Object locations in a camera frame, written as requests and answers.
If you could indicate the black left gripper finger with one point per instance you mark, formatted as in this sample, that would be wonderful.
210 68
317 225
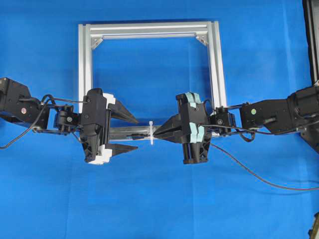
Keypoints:
121 148
120 112

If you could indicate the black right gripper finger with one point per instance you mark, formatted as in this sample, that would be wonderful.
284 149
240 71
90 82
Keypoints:
172 127
172 135

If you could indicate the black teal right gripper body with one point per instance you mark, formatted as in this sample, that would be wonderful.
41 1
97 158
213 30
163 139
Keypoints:
195 138

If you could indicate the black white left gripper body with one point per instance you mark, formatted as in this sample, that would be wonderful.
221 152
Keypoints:
94 122

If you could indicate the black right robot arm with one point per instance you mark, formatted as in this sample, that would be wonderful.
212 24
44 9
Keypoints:
299 112

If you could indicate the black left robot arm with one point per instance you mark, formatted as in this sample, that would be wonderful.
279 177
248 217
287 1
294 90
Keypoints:
17 106

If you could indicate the white zip tie loop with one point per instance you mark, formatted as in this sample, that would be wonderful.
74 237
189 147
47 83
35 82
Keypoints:
151 132

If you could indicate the blue table cloth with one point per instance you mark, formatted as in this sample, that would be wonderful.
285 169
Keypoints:
245 191

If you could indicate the square aluminium extrusion frame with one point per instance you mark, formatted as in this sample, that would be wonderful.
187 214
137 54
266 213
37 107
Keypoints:
145 65

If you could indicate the black frame at right edge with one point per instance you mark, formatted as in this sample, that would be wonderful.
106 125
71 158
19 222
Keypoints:
311 15

